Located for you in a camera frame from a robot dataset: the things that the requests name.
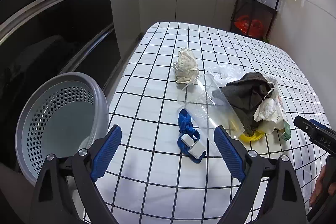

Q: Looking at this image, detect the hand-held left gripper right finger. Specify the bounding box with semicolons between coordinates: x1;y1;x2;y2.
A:
213;125;307;224

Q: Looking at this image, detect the grey perforated plastic basket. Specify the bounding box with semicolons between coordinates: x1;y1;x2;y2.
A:
15;72;109;186

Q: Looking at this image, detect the person's right hand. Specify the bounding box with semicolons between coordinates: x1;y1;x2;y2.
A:
310;165;328;207

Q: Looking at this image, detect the red plastic bag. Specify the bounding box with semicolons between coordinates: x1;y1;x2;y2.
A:
234;15;264;38

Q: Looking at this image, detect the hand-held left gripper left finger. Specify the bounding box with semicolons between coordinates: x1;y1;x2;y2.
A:
29;124;122;224

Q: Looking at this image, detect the crumpled checked paper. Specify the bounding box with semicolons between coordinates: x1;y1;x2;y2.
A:
173;48;199;84

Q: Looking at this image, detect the black built-in oven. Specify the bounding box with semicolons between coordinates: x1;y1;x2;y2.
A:
0;0;122;169

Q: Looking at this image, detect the white black-checked tablecloth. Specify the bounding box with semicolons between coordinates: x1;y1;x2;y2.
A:
84;21;332;224

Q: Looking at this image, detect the dark grey cloth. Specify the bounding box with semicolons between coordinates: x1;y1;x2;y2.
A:
212;72;275;135

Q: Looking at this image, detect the yellow plastic lid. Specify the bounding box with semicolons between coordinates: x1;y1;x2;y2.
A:
240;130;264;142

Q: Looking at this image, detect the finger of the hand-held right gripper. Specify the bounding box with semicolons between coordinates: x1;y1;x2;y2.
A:
294;115;336;155

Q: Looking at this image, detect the small green white box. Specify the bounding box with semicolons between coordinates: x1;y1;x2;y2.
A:
280;119;292;140

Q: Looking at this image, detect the clear plastic cup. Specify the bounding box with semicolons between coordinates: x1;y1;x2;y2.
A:
177;74;246;139

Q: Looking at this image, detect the blue lanyard with white tags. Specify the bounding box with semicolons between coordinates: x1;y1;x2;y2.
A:
177;109;206;161

